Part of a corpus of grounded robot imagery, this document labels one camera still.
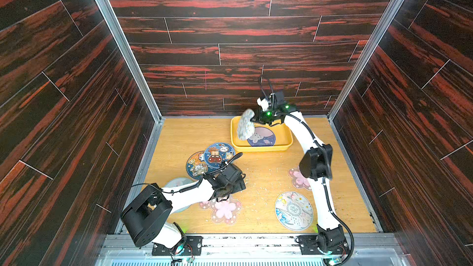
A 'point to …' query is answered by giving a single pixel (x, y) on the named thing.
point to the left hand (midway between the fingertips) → (241, 186)
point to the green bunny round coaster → (177, 181)
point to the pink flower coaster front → (225, 210)
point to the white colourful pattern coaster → (294, 211)
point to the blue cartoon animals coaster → (196, 165)
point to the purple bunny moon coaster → (262, 137)
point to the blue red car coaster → (216, 154)
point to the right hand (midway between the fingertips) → (254, 119)
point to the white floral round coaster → (246, 127)
